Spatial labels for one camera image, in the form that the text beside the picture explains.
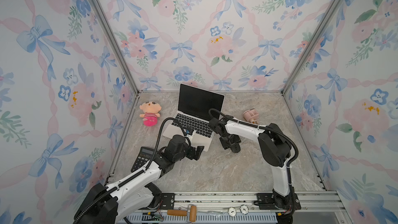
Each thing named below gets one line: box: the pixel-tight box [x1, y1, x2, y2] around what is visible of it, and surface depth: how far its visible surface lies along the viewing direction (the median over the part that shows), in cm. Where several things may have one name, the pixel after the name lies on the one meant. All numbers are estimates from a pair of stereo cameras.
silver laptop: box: [162, 83, 225, 152], surface depth 100 cm
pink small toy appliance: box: [243, 108, 259, 124], surface depth 103 cm
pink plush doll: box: [138, 101, 163, 127], surface depth 102 cm
